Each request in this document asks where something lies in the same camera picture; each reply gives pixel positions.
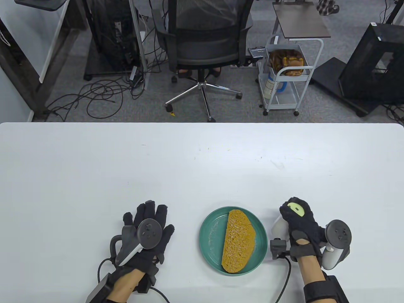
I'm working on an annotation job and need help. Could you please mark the person's left hand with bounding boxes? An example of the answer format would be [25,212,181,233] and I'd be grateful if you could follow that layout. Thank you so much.
[122,200,175,284]

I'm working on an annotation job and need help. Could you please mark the person's right hand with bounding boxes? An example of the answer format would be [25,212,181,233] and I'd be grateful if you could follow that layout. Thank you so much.
[279,197,328,261]

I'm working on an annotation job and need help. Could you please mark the white dispenser with yellow-green top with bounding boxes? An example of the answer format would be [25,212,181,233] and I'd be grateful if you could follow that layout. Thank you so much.
[272,203,305,239]

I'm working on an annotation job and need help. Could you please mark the brown bread slice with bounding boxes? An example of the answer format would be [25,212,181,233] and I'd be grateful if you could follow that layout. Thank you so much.
[221,209,256,273]

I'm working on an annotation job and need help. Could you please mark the black box on left forearm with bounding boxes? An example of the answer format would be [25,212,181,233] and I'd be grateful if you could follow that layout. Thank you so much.
[86,273,116,303]

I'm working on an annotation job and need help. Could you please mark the black right forearm band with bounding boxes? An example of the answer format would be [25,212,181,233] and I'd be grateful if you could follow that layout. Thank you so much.
[304,275,349,303]

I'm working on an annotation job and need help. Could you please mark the person's right forearm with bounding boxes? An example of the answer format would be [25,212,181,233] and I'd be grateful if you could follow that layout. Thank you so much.
[297,255,336,303]

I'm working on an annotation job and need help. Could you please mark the person's left forearm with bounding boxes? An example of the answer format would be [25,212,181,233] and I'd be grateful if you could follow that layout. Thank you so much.
[106,270,146,303]

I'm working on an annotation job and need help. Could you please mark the brown bread loaves in cart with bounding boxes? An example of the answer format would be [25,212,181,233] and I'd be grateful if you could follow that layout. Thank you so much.
[268,49,308,76]

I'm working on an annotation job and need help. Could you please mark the grey left hand controller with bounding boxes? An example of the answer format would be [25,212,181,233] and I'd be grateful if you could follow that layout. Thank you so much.
[115,219,163,267]

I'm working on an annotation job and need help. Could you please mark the grey hand controller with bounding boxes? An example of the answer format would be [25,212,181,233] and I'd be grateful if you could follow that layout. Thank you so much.
[115,219,163,267]
[321,220,352,270]

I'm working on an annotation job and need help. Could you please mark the grey right hand controller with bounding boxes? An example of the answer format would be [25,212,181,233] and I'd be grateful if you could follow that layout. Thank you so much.
[321,220,352,270]

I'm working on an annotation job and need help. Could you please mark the green ceramic plate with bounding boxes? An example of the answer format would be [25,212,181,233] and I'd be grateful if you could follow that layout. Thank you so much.
[199,206,268,276]

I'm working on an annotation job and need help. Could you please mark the white rolling cart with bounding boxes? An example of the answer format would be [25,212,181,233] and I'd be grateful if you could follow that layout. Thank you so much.
[257,35,324,116]

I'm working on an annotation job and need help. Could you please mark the clear plastic bag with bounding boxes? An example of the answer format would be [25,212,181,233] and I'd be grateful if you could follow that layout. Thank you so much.
[248,47,267,60]

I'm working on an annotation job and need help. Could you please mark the black power adapter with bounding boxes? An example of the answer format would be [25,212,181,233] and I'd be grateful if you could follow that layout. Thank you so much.
[129,66,143,88]

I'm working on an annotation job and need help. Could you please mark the brown side table top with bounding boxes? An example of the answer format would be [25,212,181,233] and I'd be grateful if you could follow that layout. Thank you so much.
[272,2,331,39]

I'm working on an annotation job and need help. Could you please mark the black mesh office chair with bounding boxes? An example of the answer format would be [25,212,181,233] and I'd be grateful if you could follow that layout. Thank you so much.
[151,0,255,123]

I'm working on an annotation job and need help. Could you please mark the white desk leg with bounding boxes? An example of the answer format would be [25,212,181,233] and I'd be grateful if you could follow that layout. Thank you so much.
[128,0,149,89]

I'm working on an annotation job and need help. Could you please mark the black computer tower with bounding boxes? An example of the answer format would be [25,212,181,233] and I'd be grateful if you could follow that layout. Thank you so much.
[83,0,141,81]

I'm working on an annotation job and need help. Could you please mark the desk with white side panel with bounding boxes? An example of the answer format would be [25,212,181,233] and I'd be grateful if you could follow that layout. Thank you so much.
[14,0,88,84]

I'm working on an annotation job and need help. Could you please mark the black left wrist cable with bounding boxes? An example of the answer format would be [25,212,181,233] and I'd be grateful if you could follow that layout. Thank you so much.
[97,258,171,303]

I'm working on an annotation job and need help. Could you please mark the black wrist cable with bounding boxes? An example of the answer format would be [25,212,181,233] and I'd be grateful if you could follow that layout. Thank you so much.
[97,258,171,303]
[274,256,292,303]

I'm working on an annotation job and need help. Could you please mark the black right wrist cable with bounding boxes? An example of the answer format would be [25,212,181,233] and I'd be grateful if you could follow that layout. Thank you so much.
[274,256,292,303]

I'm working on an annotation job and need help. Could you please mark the white jug with blue handle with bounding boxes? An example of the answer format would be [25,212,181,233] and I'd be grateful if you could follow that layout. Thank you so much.
[264,70,288,100]

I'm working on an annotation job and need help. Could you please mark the black flat base plate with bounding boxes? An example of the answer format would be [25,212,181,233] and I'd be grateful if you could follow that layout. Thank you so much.
[311,57,370,117]

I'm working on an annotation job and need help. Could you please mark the black open frame case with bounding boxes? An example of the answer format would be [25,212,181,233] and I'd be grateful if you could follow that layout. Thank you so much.
[339,23,404,105]

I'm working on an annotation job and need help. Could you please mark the tangle of black floor cables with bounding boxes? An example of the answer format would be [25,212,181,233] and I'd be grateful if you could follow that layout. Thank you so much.
[47,77,146,122]

